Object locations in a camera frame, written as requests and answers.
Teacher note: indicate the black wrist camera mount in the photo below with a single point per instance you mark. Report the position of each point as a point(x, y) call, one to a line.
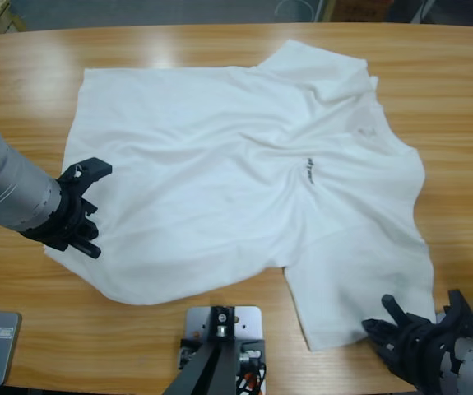
point(94, 166)
point(458, 306)

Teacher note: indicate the light wooden plank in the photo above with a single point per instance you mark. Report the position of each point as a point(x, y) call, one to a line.
point(328, 10)

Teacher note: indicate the white mount block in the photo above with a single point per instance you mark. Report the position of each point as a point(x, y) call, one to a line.
point(248, 321)

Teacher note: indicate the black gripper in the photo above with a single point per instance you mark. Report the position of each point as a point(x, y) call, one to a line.
point(417, 349)
point(63, 218)

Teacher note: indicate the brown cardboard box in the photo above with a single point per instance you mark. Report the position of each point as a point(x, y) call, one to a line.
point(359, 10)

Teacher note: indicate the black clamp bracket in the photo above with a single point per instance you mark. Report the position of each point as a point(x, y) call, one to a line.
point(254, 342)

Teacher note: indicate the white T-shirt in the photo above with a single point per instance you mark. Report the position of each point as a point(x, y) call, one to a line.
point(219, 164)

